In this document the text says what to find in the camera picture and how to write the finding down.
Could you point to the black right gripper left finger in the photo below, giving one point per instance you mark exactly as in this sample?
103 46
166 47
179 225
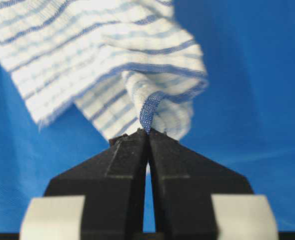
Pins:
99 199

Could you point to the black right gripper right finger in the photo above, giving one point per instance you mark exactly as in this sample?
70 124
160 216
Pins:
196 198

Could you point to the white blue striped towel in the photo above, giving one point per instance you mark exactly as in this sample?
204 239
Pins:
125 64

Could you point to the blue table cloth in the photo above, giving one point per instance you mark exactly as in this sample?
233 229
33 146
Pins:
245 119

